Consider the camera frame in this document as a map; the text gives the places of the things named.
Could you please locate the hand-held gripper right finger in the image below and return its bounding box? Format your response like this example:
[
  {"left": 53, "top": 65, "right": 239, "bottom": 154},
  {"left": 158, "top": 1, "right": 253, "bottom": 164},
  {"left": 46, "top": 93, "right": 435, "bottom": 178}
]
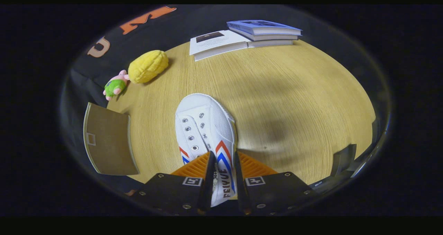
[{"left": 234, "top": 151, "right": 317, "bottom": 216}]

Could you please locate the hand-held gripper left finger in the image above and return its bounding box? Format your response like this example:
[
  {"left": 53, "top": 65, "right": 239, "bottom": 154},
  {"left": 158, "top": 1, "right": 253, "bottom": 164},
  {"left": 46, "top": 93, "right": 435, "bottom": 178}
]
[{"left": 133, "top": 151, "right": 217, "bottom": 216}]

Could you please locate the white canvas shoe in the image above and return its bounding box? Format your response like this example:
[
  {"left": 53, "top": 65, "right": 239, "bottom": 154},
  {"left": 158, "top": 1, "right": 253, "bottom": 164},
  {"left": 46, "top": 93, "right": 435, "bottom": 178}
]
[{"left": 175, "top": 93, "right": 239, "bottom": 208}]

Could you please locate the brown cardboard storage box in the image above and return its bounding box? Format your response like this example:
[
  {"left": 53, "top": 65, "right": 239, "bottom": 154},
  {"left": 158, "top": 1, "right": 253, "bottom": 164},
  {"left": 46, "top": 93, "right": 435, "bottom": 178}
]
[{"left": 83, "top": 102, "right": 140, "bottom": 176}]

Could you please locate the white open book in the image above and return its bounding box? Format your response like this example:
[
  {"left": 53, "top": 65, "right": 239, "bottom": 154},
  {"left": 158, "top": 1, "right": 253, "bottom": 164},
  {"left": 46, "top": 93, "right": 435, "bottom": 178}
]
[{"left": 189, "top": 30, "right": 295, "bottom": 62}]

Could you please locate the dark grey panel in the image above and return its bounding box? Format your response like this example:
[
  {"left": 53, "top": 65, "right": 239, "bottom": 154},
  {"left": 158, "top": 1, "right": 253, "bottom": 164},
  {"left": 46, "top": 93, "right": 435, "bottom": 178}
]
[{"left": 332, "top": 144, "right": 357, "bottom": 177}]

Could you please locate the yellow plush bun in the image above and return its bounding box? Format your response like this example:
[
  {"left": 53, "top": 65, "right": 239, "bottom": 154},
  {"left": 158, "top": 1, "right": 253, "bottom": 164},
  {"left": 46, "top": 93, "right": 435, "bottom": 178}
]
[{"left": 128, "top": 50, "right": 169, "bottom": 84}]

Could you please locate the pink and green plush toy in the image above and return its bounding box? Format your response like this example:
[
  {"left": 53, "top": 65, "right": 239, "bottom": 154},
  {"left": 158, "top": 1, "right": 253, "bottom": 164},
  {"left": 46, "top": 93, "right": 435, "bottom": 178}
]
[{"left": 103, "top": 70, "right": 130, "bottom": 101}]

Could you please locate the pale grey book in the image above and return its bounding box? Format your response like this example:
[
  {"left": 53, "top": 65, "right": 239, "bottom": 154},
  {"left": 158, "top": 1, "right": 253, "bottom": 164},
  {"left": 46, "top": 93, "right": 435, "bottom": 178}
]
[{"left": 238, "top": 30, "right": 299, "bottom": 42}]

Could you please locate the blue book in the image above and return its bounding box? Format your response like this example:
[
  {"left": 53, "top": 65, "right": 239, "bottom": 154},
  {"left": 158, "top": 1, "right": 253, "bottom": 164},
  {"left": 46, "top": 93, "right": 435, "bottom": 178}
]
[{"left": 227, "top": 19, "right": 302, "bottom": 36}]

